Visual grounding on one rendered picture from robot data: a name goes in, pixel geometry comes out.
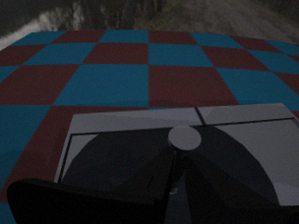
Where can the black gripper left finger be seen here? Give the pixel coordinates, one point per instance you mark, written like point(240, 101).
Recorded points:
point(140, 200)

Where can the grey headed pin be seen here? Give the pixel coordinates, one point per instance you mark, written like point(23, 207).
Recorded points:
point(183, 140)

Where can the dark grey disc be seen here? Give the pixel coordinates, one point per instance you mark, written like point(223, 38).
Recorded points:
point(107, 161)

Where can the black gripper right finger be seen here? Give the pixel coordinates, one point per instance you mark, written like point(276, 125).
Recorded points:
point(214, 197)

